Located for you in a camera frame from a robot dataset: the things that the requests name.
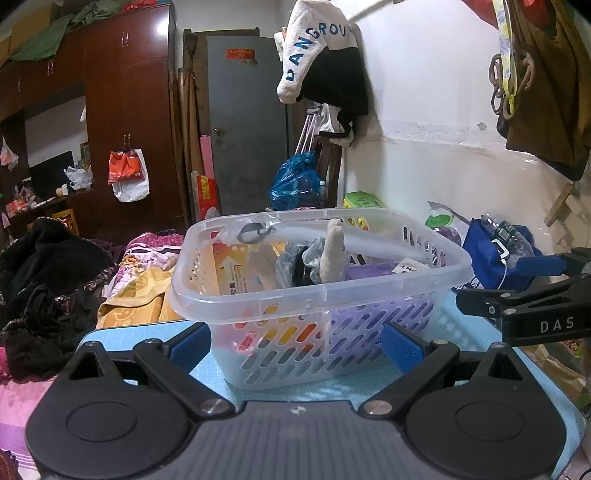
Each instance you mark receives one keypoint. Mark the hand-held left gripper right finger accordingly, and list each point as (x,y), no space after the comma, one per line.
(402,353)

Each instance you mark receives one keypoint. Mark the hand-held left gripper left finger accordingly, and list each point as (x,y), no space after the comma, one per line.
(191,345)

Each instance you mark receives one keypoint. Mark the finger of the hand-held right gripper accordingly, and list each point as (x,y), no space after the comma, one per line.
(540,266)
(480,302)

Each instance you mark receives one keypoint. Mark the white labelled packet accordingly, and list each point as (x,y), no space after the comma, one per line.
(413,266)

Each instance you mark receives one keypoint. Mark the orange and white box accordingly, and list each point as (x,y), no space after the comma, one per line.
(231,270)

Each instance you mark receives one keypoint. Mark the purple packet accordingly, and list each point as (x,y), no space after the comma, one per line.
(374,271)

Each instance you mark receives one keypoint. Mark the clear plastic basket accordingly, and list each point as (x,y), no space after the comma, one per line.
(286,304)

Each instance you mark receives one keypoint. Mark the white plush sock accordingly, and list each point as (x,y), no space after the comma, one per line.
(333,251)

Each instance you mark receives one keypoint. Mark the blue tote bag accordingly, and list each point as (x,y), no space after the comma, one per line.
(485,265)

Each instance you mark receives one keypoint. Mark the clear plastic bottle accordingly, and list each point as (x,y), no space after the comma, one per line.
(505,233)

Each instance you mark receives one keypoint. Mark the yellow patterned towel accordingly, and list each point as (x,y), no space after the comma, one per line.
(134,300)

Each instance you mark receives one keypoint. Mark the purple package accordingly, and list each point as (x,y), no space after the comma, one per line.
(445,235)

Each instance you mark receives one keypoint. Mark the green and white packet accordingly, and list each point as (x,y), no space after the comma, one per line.
(441,214)

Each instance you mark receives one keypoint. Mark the brown paper bag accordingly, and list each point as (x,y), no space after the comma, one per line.
(554,369)

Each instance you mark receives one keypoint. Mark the light blue mat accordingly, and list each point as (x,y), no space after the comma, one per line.
(286,397)

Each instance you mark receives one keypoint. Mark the red paper bag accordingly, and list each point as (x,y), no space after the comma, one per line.
(205,196)

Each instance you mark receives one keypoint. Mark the green box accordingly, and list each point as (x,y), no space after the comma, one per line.
(362,202)

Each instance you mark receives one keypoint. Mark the black clothes pile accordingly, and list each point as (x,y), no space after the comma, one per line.
(51,277)

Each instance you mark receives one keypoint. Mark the olive cloth bag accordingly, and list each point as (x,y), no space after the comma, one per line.
(549,92)

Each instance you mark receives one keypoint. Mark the yellow framed box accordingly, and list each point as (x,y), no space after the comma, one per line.
(67,221)

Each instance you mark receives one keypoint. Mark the red and white plastic bag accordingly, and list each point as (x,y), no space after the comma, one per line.
(129,177)

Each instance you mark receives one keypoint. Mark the pink board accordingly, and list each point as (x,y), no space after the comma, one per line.
(207,157)

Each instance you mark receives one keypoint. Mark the blue plastic bag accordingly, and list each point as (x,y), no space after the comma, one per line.
(295,182)

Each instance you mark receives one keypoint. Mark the grey door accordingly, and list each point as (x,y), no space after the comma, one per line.
(247,138)

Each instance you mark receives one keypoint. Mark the wooden sticks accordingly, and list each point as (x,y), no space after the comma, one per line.
(184,129)

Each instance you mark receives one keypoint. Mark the black monitor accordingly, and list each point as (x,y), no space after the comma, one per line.
(51,173)

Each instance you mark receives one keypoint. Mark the brown wooden wardrobe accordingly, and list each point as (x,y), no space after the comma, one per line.
(129,115)

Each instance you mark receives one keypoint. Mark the white clothes hangers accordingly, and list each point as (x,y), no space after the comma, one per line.
(308,131)

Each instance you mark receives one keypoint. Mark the clear bag with red contents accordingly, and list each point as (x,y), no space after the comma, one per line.
(8,157)

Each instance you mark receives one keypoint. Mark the white and black hoodie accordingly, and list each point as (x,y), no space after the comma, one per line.
(323,69)

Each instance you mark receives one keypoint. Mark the red door sticker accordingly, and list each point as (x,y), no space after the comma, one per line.
(240,54)

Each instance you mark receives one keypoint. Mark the green cloth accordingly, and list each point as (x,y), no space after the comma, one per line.
(46,37)

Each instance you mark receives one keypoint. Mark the cardboard boxes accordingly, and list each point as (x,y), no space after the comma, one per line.
(23,32)

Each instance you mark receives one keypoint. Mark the wooden wall bracket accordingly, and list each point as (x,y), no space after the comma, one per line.
(561,203)

